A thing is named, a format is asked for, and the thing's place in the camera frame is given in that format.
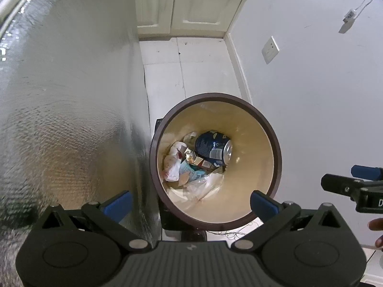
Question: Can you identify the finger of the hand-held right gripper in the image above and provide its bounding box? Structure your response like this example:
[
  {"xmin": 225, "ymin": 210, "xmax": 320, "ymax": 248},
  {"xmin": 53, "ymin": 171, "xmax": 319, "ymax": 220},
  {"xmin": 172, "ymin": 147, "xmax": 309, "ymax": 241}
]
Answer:
[
  {"xmin": 351, "ymin": 165, "xmax": 383, "ymax": 181},
  {"xmin": 321, "ymin": 173, "xmax": 364, "ymax": 198}
]

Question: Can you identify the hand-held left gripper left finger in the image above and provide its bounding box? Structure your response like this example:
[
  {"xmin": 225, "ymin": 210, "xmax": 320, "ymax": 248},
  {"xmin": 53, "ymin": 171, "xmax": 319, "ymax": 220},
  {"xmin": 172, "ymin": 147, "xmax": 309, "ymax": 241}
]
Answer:
[{"xmin": 38, "ymin": 191, "xmax": 152, "ymax": 253}]

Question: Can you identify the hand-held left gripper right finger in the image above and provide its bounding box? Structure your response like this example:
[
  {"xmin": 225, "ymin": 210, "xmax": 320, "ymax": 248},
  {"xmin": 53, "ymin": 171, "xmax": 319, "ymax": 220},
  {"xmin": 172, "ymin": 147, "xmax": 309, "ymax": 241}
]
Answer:
[{"xmin": 232, "ymin": 191, "xmax": 358, "ymax": 253}]

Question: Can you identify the round beige trash bin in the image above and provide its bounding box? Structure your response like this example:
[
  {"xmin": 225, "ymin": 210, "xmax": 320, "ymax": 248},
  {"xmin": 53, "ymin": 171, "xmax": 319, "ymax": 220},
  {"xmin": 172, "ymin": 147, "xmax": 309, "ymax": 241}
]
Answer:
[{"xmin": 150, "ymin": 93, "xmax": 282, "ymax": 232}]

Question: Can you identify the clear plastic bag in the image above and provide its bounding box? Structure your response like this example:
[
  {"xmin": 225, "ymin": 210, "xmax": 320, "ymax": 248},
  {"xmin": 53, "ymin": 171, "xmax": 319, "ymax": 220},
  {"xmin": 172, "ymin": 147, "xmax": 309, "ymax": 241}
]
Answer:
[{"xmin": 184, "ymin": 167, "xmax": 226, "ymax": 204}]

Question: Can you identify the white plastic bag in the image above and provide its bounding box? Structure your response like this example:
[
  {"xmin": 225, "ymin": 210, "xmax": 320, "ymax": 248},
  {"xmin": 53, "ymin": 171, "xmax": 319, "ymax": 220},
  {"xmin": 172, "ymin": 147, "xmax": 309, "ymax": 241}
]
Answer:
[{"xmin": 162, "ymin": 141, "xmax": 188, "ymax": 182}]

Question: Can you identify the small purple carton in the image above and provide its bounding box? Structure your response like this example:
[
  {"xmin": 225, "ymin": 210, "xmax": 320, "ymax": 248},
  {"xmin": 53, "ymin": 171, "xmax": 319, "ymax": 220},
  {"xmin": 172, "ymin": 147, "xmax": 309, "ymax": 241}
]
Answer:
[{"xmin": 194, "ymin": 157, "xmax": 220, "ymax": 171}]

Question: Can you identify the light blue plastic packet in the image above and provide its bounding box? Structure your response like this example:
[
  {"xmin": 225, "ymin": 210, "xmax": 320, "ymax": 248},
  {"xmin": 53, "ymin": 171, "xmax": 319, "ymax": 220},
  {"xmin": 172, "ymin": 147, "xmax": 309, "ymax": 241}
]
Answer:
[{"xmin": 179, "ymin": 160, "xmax": 207, "ymax": 183}]

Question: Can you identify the dark blue can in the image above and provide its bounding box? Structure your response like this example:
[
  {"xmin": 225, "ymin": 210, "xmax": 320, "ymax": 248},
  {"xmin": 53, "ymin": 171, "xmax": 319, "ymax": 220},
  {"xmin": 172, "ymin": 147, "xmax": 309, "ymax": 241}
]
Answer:
[{"xmin": 194, "ymin": 131, "xmax": 233, "ymax": 168}]

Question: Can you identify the gold foil wrapper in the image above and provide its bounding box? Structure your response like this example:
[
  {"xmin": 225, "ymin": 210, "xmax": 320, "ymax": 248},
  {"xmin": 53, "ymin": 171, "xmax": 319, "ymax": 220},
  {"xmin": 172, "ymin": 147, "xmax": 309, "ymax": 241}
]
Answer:
[{"xmin": 183, "ymin": 147, "xmax": 198, "ymax": 163}]

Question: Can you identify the person's right hand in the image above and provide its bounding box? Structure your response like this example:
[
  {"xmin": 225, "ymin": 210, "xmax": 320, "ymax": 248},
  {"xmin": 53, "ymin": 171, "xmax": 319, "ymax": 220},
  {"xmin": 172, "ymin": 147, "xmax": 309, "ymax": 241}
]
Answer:
[{"xmin": 368, "ymin": 218, "xmax": 383, "ymax": 248}]

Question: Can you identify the silver foil sheet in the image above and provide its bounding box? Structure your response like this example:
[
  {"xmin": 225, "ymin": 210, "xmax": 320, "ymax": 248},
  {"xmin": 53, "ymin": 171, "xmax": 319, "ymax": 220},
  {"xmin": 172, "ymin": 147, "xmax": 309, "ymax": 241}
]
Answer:
[{"xmin": 0, "ymin": 0, "xmax": 163, "ymax": 241}]

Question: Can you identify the cream low cabinet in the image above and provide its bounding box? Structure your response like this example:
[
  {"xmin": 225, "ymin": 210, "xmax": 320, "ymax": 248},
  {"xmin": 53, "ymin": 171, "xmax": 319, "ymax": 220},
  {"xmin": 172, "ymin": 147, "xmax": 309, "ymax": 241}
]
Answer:
[{"xmin": 132, "ymin": 0, "xmax": 260, "ymax": 40}]

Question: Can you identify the white single wall socket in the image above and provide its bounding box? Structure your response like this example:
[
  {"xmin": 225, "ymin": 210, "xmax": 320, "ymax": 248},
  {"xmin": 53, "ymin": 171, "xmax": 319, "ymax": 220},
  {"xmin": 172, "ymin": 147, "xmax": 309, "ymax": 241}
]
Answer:
[{"xmin": 262, "ymin": 36, "xmax": 280, "ymax": 65}]

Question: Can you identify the white hanging tag on string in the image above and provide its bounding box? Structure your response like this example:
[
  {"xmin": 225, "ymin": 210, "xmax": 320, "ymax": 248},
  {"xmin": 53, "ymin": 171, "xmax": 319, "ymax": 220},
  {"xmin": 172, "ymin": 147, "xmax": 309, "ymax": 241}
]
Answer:
[{"xmin": 343, "ymin": 0, "xmax": 377, "ymax": 24}]

